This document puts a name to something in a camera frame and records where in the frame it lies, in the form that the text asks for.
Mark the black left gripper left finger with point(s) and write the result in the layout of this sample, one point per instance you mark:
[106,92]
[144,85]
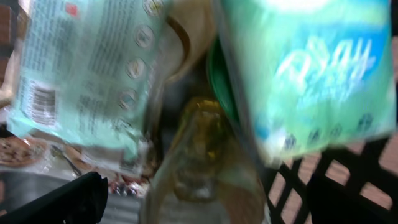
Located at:
[36,198]

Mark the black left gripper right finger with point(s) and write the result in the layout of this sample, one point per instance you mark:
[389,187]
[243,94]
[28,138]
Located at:
[329,203]

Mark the yellow liquid bottle grey cap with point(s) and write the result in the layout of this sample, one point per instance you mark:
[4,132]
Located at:
[206,176]

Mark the green white Knorr container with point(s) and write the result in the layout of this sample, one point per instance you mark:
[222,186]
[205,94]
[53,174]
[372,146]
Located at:
[308,74]

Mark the mint green snack packet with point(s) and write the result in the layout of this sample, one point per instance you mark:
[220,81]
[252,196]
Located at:
[85,71]

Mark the brown printed snack pouch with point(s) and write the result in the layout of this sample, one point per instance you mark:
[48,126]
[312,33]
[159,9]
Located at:
[188,31]

